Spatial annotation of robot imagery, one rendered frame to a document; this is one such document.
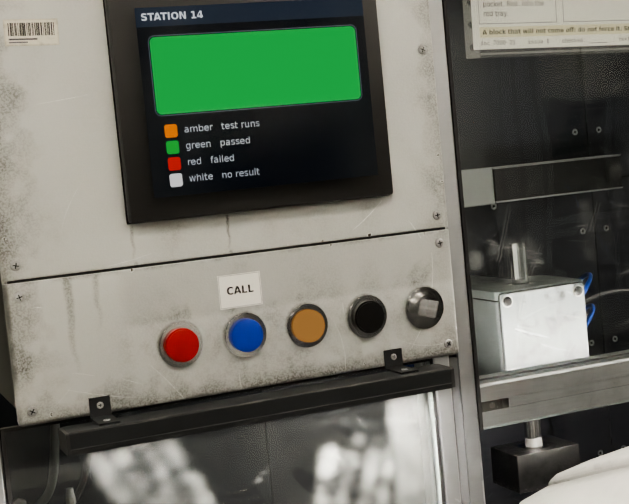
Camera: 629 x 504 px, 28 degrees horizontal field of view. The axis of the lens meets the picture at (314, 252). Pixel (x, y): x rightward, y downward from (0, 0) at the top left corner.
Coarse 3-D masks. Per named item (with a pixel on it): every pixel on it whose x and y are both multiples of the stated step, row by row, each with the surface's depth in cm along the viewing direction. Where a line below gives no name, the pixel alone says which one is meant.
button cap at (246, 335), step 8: (240, 320) 111; (248, 320) 111; (232, 328) 111; (240, 328) 111; (248, 328) 111; (256, 328) 112; (232, 336) 111; (240, 336) 111; (248, 336) 111; (256, 336) 112; (232, 344) 111; (240, 344) 111; (248, 344) 111; (256, 344) 112
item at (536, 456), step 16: (528, 432) 149; (496, 448) 150; (512, 448) 149; (528, 448) 148; (544, 448) 148; (560, 448) 148; (576, 448) 148; (496, 464) 150; (512, 464) 146; (528, 464) 146; (544, 464) 147; (560, 464) 148; (576, 464) 148; (496, 480) 151; (512, 480) 147; (528, 480) 146; (544, 480) 147
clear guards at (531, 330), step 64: (448, 0) 120; (512, 0) 122; (576, 0) 125; (448, 64) 120; (512, 64) 123; (576, 64) 125; (512, 128) 123; (576, 128) 126; (512, 192) 123; (576, 192) 126; (512, 256) 123; (576, 256) 126; (512, 320) 124; (576, 320) 127; (512, 384) 124; (576, 384) 127; (128, 448) 110; (192, 448) 112; (256, 448) 114; (320, 448) 116; (384, 448) 119
